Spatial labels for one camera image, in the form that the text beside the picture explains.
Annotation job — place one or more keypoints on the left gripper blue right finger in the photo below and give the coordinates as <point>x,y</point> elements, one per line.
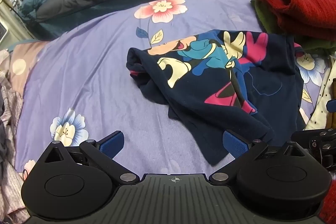
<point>235,144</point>

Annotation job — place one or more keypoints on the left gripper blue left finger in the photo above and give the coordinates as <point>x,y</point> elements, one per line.
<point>112,144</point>

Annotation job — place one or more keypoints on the cream polka dot garment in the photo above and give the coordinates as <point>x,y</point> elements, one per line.
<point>321,118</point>

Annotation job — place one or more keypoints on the green folded garment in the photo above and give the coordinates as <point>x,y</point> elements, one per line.
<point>268,23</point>

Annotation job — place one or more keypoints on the navy cartoon print sweatshirt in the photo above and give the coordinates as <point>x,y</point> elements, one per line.
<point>217,81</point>

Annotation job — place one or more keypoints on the red knit sweater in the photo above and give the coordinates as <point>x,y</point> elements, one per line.
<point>313,18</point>

